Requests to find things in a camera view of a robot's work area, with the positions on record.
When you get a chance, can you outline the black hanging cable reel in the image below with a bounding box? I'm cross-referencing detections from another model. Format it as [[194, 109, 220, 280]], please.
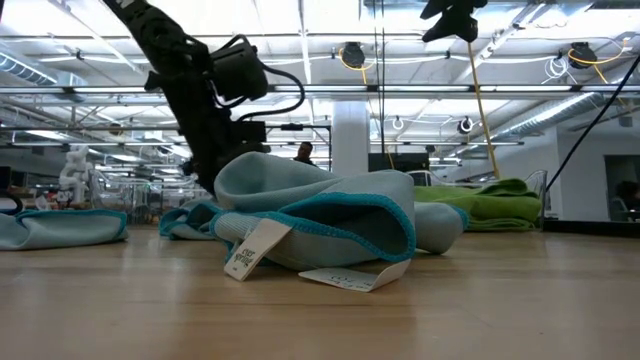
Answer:
[[569, 42, 597, 69], [342, 41, 366, 69]]

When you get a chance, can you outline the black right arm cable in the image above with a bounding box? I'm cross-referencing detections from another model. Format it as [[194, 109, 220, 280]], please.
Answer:
[[544, 52, 640, 194]]

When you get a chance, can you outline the green microfiber towel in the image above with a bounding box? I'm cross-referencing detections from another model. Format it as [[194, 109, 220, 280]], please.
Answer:
[[449, 193, 544, 224], [464, 218, 539, 233], [413, 177, 539, 204]]

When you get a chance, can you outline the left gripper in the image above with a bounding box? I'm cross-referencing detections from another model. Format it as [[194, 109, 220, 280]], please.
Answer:
[[167, 74, 239, 197]]

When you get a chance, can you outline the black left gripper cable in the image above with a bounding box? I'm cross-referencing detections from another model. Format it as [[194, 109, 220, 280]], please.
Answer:
[[234, 64, 307, 124]]

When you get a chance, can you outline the white robot figure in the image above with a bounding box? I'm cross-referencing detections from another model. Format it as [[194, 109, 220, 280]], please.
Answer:
[[57, 144, 94, 204]]

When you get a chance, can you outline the clear plastic basket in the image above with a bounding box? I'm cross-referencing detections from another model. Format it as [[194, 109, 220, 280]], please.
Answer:
[[89, 168, 201, 224], [407, 168, 550, 231]]

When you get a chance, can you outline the dark background cabinet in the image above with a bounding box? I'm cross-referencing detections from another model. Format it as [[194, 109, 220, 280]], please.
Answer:
[[368, 152, 432, 174]]

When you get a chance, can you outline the person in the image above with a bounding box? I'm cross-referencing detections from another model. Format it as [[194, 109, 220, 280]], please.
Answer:
[[613, 179, 640, 223], [292, 141, 317, 167]]

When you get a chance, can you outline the yellow cable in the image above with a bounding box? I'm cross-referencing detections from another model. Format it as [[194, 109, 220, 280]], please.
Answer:
[[464, 42, 503, 180]]

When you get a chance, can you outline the blue microfiber towel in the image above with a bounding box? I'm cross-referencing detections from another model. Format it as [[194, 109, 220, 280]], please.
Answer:
[[209, 151, 470, 294], [158, 198, 224, 241], [0, 207, 130, 251]]

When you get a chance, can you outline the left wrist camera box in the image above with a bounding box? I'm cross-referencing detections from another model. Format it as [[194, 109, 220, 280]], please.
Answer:
[[230, 119, 271, 154]]

